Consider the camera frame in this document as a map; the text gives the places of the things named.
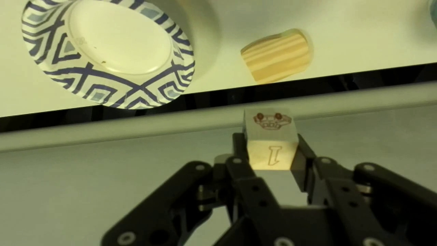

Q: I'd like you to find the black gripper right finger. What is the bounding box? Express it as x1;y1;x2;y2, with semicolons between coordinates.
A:
289;132;437;246

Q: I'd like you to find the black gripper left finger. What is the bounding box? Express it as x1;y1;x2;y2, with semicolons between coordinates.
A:
99;131;292;246

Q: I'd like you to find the square wooden picture block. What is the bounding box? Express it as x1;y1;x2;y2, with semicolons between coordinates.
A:
243;107;300;172

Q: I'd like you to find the blue patterned paper plate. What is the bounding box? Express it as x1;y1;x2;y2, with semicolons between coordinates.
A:
20;0;196;110

